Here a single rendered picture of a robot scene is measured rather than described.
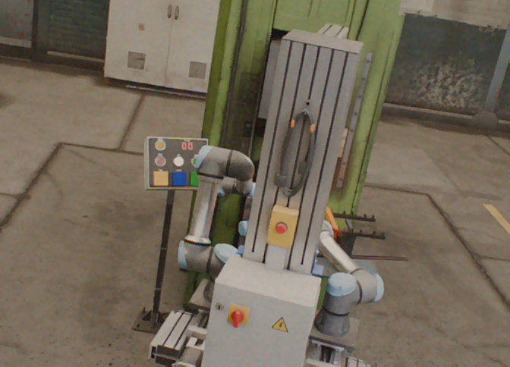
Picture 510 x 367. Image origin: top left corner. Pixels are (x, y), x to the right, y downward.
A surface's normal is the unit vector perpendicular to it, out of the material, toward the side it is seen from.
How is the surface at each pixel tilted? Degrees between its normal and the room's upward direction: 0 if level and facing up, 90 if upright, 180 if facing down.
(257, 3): 90
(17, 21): 90
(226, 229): 90
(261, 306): 90
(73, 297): 0
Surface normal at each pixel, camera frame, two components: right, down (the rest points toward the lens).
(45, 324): 0.16, -0.92
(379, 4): -0.07, 0.34
